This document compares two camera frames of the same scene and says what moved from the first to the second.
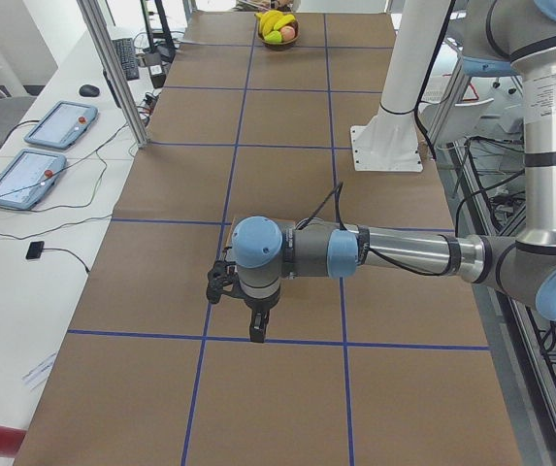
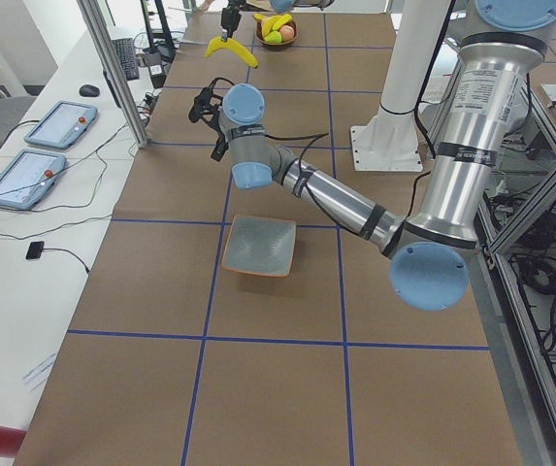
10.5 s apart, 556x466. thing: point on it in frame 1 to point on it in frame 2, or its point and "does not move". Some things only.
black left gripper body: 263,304 to 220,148
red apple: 287,33 does not move
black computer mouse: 89,90 does not move
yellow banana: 267,20 to 239,49
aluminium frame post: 95,21 does not move
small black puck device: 35,249 does not move
